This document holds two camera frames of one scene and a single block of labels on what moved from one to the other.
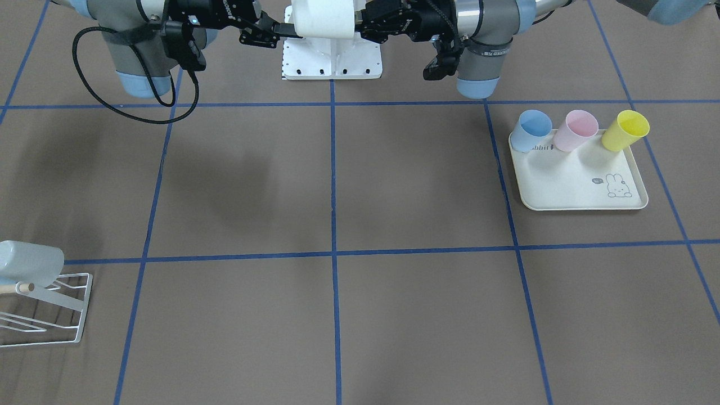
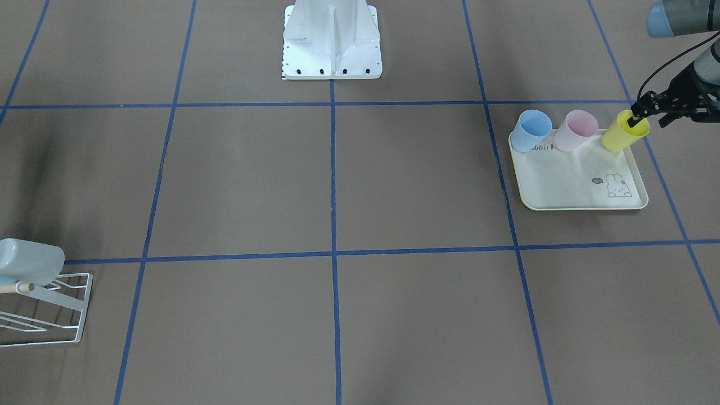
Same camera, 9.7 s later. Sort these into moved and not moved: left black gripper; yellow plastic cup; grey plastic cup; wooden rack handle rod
Moved: left black gripper
Not moved: yellow plastic cup; grey plastic cup; wooden rack handle rod
